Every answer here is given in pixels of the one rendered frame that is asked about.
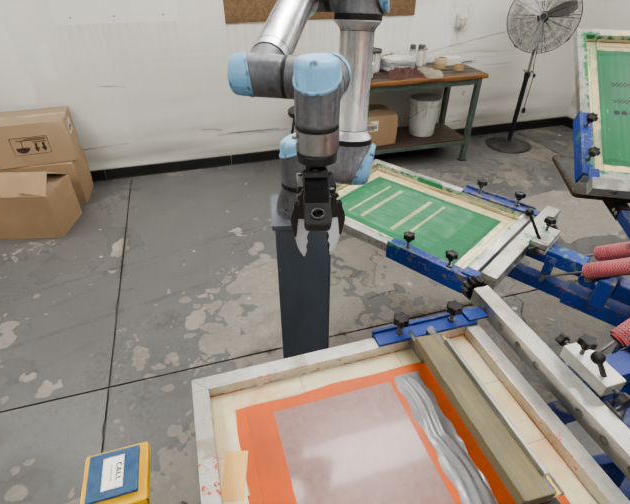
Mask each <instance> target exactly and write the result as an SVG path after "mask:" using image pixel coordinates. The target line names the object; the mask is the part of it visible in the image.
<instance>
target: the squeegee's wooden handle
mask: <svg viewBox="0 0 630 504"><path fill-rule="evenodd" d="M444 341H445V339H444V338H443V336H442V335H441V334H437V335H428V336H420V337H417V338H416V339H415V341H414V344H413V345H414V347H415V348H416V350H417V351H418V353H419V354H420V356H421V358H422V359H423V361H424V362H425V364H426V365H427V367H428V368H429V370H430V371H431V373H432V375H433V376H434V378H435V379H436V381H437V382H438V384H439V385H440V387H441V388H442V390H443V392H444V393H445V395H446V396H447V398H448V399H449V401H450V402H451V404H452V405H453V407H454V409H455V410H456V412H457V413H458V415H459V416H460V418H461V419H462V421H463V422H464V424H465V426H466V427H467V429H468V430H469V432H470V433H471V435H472V436H473V438H474V439H475V441H476V443H477V444H478V446H479V447H480V449H481V450H482V452H483V453H484V455H485V456H486V458H487V460H488V461H489V463H490V464H491V466H492V467H493V469H494V470H495V472H496V473H497V475H498V477H499V478H500V480H501V481H502V483H503V484H504V486H505V487H506V489H507V490H508V492H509V494H510V495H511V497H512V498H513V500H514V501H515V503H516V504H541V503H544V502H548V501H550V500H551V499H552V498H553V497H554V496H555V495H556V493H557V491H556V490H555V488H554V487H553V485H552V484H551V483H550V481H549V480H548V479H547V477H541V475H540V474H539V473H538V471H537V470H536V468H535V467H534V466H533V464H532V463H531V462H530V460H529V459H528V458H527V456H526V455H525V453H524V452H523V451H522V449H521V448H520V447H519V445H518V444H517V442H516V441H515V440H514V438H513V437H512V436H511V434H510V433H509V431H508V430H507V429H506V427H505V426H504V425H503V423H502V422H501V420H500V419H499V418H498V416H497V415H496V414H495V412H494V411H493V409H492V408H491V407H490V405H489V404H488V403H487V401H486V400H485V398H484V397H483V396H482V394H481V393H480V392H479V390H478V389H477V387H476V386H475V385H474V383H473V382H472V381H471V379H470V378H469V376H468V375H467V374H466V372H465V371H464V370H463V368H462V367H461V365H460V364H459V363H458V361H457V360H456V359H455V357H454V356H453V354H452V353H451V352H450V350H449V349H448V348H447V346H446V345H445V344H444Z"/></svg>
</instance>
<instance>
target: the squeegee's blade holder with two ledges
mask: <svg viewBox="0 0 630 504"><path fill-rule="evenodd" d="M444 344H445V345H446V346H447V348H448V349H449V350H450V352H451V353H452V354H453V356H454V357H455V359H456V360H457V361H458V363H459V364H460V365H461V367H462V368H463V370H464V371H465V372H466V374H467V375H468V376H469V378H470V379H471V381H472V382H473V383H474V385H475V386H476V387H477V389H478V390H479V392H480V393H481V394H482V396H483V397H484V398H485V400H486V401H487V403H488V404H489V405H490V407H491V408H492V409H493V411H494V412H495V414H496V415H497V416H498V418H499V419H500V420H501V422H502V423H503V425H504V426H505V427H506V429H507V430H508V431H509V433H510V434H511V436H512V437H513V438H514V440H515V441H516V442H517V444H518V445H519V447H520V448H521V449H522V451H523V452H524V453H525V455H526V456H527V458H528V459H529V460H530V462H531V463H532V464H533V466H534V467H535V468H536V470H537V471H538V473H539V474H540V475H541V477H546V476H547V475H548V474H549V472H548V471H547V469H546V468H545V466H544V465H543V464H542V462H541V461H540V460H539V458H538V457H537V456H536V454H535V453H534V452H533V450H532V449H531V448H530V446H529V445H528V444H527V442H526V441H525V440H524V438H523V437H522V436H521V434H520V433H519V432H518V430H517V429H516V428H515V426H514V425H513V424H512V422H511V421H510V420H509V418H508V417H507V416H506V414H505V413H504V412H503V410H502V409H501V408H500V406H499V405H498V404H497V402H496V401H495V400H494V398H493V397H492V396H491V394H490V393H489V392H488V390H487V389H486V388H485V386H484V385H483V384H482V382H481V381H480V380H479V378H478V377H477V376H476V374H475V373H474V372H473V370H472V369H471V368H470V366H469V365H468V364H467V362H466V361H465V360H464V358H463V357H462V356H461V354H460V353H459V352H458V350H457V349H456V348H455V346H454V345H453V344H452V342H451V341H450V340H449V339H445V341H444Z"/></svg>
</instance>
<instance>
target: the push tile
mask: <svg viewBox="0 0 630 504"><path fill-rule="evenodd" d="M139 459H140V446H139V445H135V446H131V447H127V448H124V449H120V450H116V451H112V452H108V453H104V454H101V455H97V456H93V457H90V463H89V470H88V478H87V486H86V493H85V501H84V504H95V503H98V502H102V501H105V500H109V499H112V498H116V497H119V496H123V495H126V494H130V493H133V492H137V491H138V489H139Z"/></svg>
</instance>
